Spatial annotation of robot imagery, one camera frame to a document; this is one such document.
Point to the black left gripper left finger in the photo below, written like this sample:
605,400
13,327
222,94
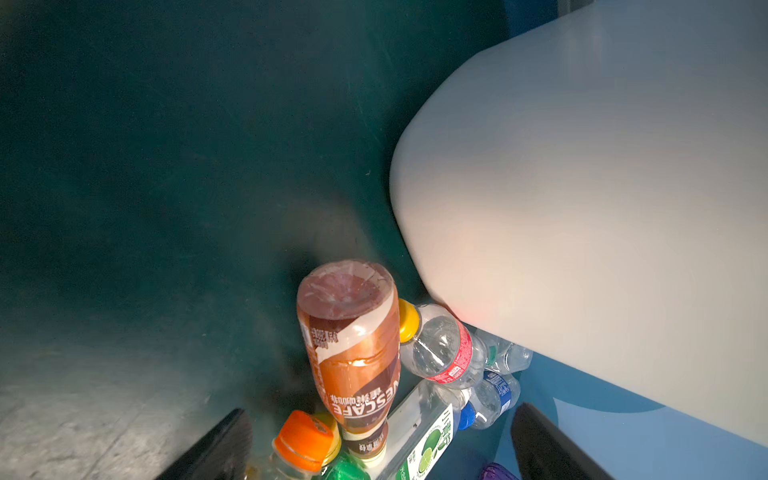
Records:
222,453

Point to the clear bottle green cap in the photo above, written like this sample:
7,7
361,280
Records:
503,356

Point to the clear bottle lime label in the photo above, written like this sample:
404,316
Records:
420,430

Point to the clear bottle orange label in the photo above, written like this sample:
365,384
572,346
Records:
304,446

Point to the clear bottle blue label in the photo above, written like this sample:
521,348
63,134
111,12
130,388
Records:
489,400

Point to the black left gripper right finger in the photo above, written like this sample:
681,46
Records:
543,451

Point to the brown coffee bottle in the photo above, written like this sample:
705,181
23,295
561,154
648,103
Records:
348,313

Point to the white trash bin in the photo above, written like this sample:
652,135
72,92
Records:
596,190

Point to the clear bottle red label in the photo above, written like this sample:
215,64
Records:
436,346

